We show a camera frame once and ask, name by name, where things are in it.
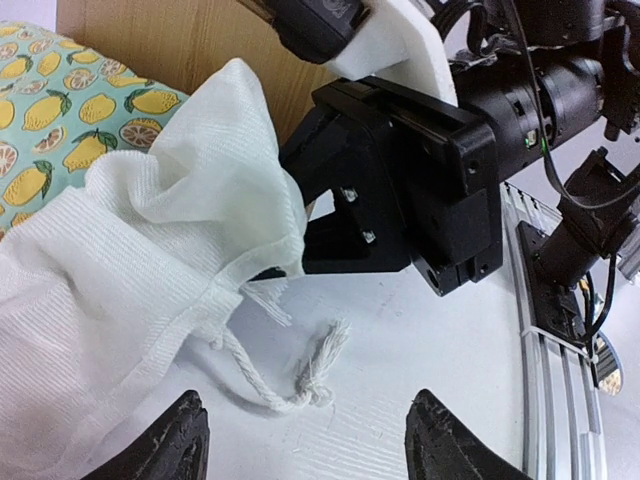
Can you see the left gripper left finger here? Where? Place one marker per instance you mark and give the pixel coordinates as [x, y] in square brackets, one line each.
[174, 446]

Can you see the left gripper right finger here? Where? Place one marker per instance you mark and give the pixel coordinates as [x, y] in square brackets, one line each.
[439, 446]

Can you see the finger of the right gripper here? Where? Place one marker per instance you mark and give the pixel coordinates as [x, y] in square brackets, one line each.
[337, 244]
[343, 163]

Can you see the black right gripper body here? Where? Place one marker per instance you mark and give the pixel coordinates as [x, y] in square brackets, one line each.
[443, 163]

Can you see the wooden pet bed frame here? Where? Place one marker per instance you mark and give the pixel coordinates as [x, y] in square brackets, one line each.
[182, 43]

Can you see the lemon print bed cushion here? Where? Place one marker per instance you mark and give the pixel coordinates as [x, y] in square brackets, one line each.
[133, 216]

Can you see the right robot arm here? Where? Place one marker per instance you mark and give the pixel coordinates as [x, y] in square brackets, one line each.
[540, 73]

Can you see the aluminium front rail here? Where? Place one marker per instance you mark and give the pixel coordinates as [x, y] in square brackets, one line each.
[563, 428]

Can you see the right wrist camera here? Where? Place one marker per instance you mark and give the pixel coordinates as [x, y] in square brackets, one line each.
[392, 40]

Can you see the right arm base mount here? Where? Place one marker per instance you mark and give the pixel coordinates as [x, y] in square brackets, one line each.
[554, 265]

